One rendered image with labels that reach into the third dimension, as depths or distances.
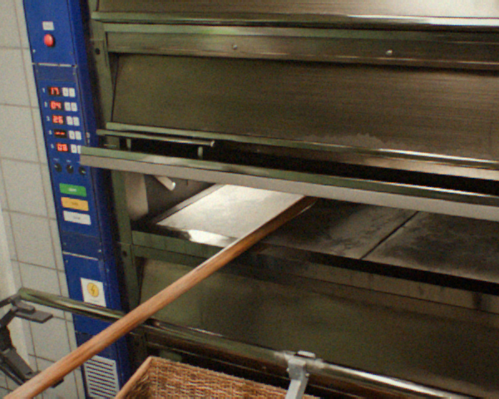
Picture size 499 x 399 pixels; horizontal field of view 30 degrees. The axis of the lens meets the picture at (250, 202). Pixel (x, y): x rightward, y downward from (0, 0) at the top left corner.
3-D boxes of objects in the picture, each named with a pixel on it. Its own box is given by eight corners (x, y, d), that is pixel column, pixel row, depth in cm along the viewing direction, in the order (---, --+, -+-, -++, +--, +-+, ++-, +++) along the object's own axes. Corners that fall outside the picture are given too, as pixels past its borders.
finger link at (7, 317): (4, 330, 182) (0, 324, 182) (28, 303, 175) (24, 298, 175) (-11, 338, 179) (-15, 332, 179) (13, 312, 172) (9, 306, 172)
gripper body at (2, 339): (-16, 302, 185) (17, 311, 180) (-8, 340, 188) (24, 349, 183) (-44, 318, 179) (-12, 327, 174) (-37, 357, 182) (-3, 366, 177)
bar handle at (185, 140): (95, 153, 215) (100, 152, 216) (211, 168, 197) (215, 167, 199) (95, 128, 214) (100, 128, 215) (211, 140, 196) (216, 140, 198)
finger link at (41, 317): (27, 310, 175) (26, 307, 175) (53, 317, 172) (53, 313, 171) (15, 317, 173) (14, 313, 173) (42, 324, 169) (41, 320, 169)
